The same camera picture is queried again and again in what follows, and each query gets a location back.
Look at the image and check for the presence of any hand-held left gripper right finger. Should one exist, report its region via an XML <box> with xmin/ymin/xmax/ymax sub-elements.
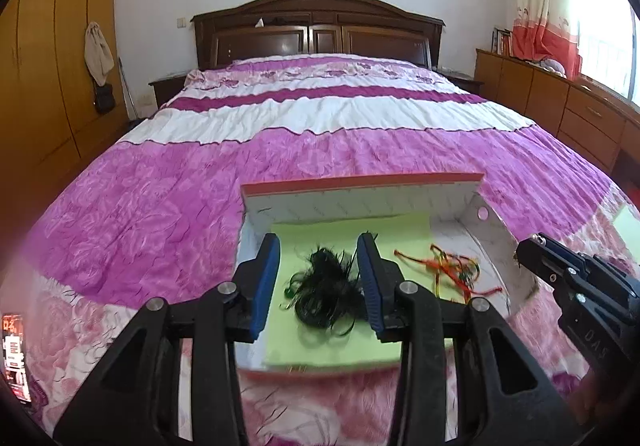
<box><xmin>356</xmin><ymin>232</ymin><xmax>586</xmax><ymax>446</ymax></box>

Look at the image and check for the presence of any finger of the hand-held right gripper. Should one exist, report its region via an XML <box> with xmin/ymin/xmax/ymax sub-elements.
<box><xmin>515</xmin><ymin>238</ymin><xmax>589</xmax><ymax>290</ymax></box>
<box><xmin>532</xmin><ymin>233</ymin><xmax>608</xmax><ymax>273</ymax></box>

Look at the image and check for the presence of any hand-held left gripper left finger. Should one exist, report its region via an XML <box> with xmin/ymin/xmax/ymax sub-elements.
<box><xmin>52</xmin><ymin>232</ymin><xmax>282</xmax><ymax>446</ymax></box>

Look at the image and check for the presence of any black hair ties bundle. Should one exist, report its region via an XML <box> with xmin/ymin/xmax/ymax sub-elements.
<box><xmin>285</xmin><ymin>246</ymin><xmax>369</xmax><ymax>338</ymax></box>

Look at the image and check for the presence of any plain red string bracelet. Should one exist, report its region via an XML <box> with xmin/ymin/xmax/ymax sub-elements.
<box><xmin>462</xmin><ymin>283</ymin><xmax>504</xmax><ymax>303</ymax></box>

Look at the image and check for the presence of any multicolour woven bracelet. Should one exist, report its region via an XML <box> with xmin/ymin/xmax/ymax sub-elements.
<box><xmin>430</xmin><ymin>246</ymin><xmax>482</xmax><ymax>300</ymax></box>

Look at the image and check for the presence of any person's right hand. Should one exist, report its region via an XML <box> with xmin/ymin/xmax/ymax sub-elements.
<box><xmin>574</xmin><ymin>370</ymin><xmax>618</xmax><ymax>428</ymax></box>

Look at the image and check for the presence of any light green paper liner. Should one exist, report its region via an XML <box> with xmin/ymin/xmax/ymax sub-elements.
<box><xmin>262</xmin><ymin>211</ymin><xmax>453</xmax><ymax>370</ymax></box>

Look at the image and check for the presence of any light green sheet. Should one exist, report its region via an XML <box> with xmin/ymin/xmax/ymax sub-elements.
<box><xmin>612</xmin><ymin>206</ymin><xmax>640</xmax><ymax>253</ymax></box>

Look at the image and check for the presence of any pink floral bedspread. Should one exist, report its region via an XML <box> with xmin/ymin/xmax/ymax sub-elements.
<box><xmin>10</xmin><ymin>53</ymin><xmax>640</xmax><ymax>446</ymax></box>

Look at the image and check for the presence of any wooden sideboard cabinet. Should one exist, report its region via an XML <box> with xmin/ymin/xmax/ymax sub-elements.
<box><xmin>474</xmin><ymin>48</ymin><xmax>640</xmax><ymax>177</ymax></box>

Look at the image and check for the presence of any dark wooden nightstand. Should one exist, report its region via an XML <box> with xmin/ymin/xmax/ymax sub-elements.
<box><xmin>435</xmin><ymin>67</ymin><xmax>485</xmax><ymax>95</ymax></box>
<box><xmin>149</xmin><ymin>71</ymin><xmax>193</xmax><ymax>110</ymax></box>

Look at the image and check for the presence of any row of books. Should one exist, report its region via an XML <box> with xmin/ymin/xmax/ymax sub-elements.
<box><xmin>492</xmin><ymin>27</ymin><xmax>515</xmax><ymax>58</ymax></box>

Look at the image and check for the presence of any window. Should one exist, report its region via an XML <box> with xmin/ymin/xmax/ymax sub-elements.
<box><xmin>570</xmin><ymin>0</ymin><xmax>640</xmax><ymax>103</ymax></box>

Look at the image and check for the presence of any thin leaning pole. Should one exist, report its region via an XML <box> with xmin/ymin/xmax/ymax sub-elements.
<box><xmin>117</xmin><ymin>57</ymin><xmax>137</xmax><ymax>122</ymax></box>

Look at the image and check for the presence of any small black bag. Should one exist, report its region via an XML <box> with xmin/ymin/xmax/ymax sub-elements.
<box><xmin>95</xmin><ymin>83</ymin><xmax>117</xmax><ymax>116</ymax></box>

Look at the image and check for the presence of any dark wooden headboard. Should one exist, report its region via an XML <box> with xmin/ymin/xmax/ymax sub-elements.
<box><xmin>191</xmin><ymin>0</ymin><xmax>446</xmax><ymax>72</ymax></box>

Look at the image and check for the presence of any floral red hem curtain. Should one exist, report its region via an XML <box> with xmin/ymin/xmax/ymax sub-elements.
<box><xmin>511</xmin><ymin>0</ymin><xmax>584</xmax><ymax>80</ymax></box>

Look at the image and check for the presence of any phone with lit screen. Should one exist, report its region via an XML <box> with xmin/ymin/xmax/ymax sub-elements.
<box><xmin>0</xmin><ymin>311</ymin><xmax>34</xmax><ymax>405</ymax></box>

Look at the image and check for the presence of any beige cloth bag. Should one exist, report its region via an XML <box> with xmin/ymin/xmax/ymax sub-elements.
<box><xmin>84</xmin><ymin>21</ymin><xmax>115</xmax><ymax>86</ymax></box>

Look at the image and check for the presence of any wooden wardrobe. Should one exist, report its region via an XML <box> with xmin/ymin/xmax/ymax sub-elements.
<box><xmin>0</xmin><ymin>0</ymin><xmax>132</xmax><ymax>207</ymax></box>

